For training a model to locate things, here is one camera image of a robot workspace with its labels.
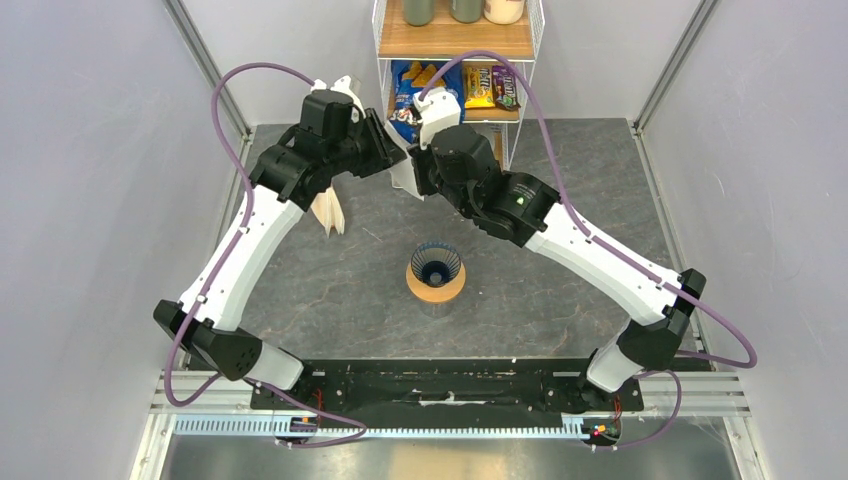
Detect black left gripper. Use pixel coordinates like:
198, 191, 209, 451
328, 107, 409, 179

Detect cream paper coffee filters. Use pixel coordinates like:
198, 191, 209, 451
311, 186, 345, 237

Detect blue plastic coffee dripper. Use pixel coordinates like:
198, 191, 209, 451
410, 242, 462, 288

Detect wooden ring dripper stand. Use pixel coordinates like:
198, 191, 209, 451
405, 264, 467, 304

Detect glass carafe with wooden band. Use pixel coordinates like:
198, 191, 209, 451
421, 302, 453, 319

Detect single white paper filter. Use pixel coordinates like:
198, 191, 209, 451
385, 123, 424, 200

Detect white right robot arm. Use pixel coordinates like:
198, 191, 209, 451
407, 125, 706, 409

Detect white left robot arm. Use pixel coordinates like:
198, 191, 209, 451
153, 86, 405, 409

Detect blue Doritos chip bag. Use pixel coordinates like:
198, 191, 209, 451
388, 60, 464, 143

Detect yellow M&M candy bag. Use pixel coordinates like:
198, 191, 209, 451
464, 64, 495, 110

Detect brown M&M candy bag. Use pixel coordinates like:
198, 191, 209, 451
491, 65, 521, 111

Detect green bottle left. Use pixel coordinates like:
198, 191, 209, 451
401, 0, 436, 27

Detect green bottle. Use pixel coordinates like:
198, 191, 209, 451
449, 0, 484, 24
401, 0, 436, 27

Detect green bottle middle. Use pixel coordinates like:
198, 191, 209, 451
449, 0, 484, 24

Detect cream lotion bottle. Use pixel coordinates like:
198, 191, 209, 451
483, 0, 526, 25

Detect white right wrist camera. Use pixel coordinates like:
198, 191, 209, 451
413, 87, 462, 150

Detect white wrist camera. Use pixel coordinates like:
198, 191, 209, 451
310, 75, 365, 124
413, 87, 462, 150

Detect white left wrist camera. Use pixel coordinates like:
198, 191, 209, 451
310, 75, 365, 124

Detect white wire shelf rack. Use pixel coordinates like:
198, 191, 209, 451
372, 0, 546, 170

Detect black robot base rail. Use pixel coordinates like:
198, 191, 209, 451
287, 357, 645, 433

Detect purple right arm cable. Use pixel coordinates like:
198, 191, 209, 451
415, 50, 759, 452

